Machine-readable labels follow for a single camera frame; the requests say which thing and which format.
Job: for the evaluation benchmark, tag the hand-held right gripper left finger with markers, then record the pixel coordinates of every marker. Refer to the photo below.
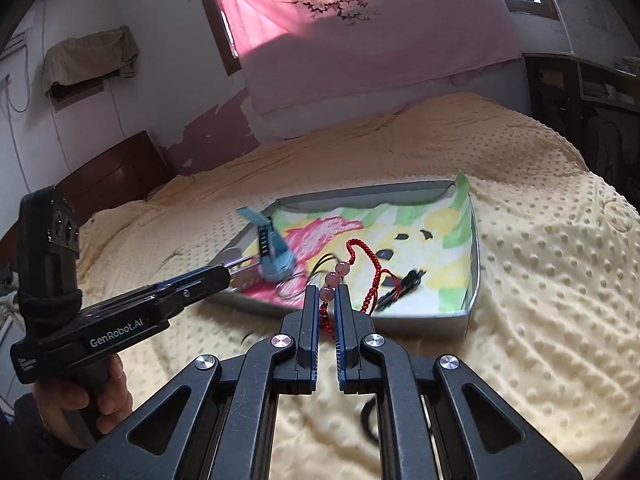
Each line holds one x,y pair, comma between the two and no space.
312,320

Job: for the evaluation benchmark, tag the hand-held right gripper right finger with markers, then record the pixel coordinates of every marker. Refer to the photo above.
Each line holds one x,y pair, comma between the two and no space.
345,325

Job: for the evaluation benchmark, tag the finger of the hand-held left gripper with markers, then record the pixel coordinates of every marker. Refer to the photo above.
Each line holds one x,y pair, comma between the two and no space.
200,290
200,275

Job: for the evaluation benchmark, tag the blue wrist watch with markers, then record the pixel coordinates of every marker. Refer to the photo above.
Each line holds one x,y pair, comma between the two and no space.
277,260

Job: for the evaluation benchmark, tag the black hair clip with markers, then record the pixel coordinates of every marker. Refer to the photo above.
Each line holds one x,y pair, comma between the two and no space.
407,280

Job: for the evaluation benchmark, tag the grey tray box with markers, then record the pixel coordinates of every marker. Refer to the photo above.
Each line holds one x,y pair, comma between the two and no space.
430,327

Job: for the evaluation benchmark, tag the person's left forearm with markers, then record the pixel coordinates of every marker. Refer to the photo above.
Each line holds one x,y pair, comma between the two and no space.
30,450

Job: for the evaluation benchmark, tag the person's left hand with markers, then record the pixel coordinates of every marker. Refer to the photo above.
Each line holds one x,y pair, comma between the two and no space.
55,405

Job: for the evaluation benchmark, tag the colourful paper lining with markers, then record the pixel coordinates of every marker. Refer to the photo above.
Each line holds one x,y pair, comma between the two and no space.
440,280

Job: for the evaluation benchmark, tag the dark wooden headboard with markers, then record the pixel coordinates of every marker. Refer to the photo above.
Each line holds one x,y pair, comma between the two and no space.
115,175

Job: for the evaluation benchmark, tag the yellow dotted blanket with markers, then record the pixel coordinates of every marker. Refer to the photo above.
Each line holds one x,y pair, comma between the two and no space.
525,270

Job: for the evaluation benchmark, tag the beige towel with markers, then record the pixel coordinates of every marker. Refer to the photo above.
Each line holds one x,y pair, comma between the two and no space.
85,55

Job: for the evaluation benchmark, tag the pink floral cloth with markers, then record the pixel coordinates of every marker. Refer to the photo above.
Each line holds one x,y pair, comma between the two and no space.
375,60

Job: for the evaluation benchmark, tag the dark wooden desk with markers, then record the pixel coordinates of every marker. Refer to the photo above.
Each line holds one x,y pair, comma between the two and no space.
565,100

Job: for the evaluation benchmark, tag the clutter on desk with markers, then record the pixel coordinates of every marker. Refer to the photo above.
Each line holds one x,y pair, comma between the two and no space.
612,85

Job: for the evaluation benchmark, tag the brown window frame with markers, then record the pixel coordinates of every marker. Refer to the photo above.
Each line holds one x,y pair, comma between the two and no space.
220,20

